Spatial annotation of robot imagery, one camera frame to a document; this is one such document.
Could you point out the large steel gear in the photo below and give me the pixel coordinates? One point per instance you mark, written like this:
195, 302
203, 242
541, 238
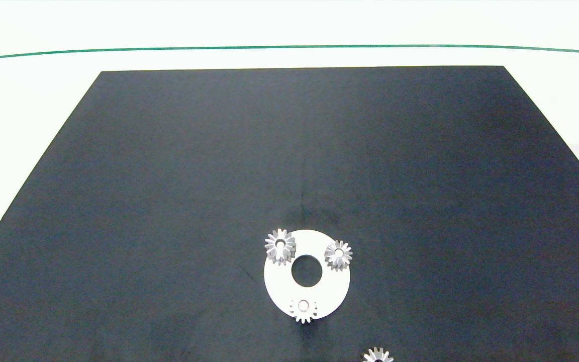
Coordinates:
272, 245

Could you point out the small steel gear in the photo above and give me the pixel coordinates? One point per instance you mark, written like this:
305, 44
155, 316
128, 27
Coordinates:
332, 256
295, 310
371, 357

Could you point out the round white plate with pins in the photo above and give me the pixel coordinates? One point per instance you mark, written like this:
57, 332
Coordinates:
282, 286

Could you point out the black mat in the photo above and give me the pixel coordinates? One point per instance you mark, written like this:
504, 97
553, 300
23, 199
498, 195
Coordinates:
169, 201

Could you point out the green tape line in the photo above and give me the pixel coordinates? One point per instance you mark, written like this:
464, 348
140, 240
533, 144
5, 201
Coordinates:
289, 47

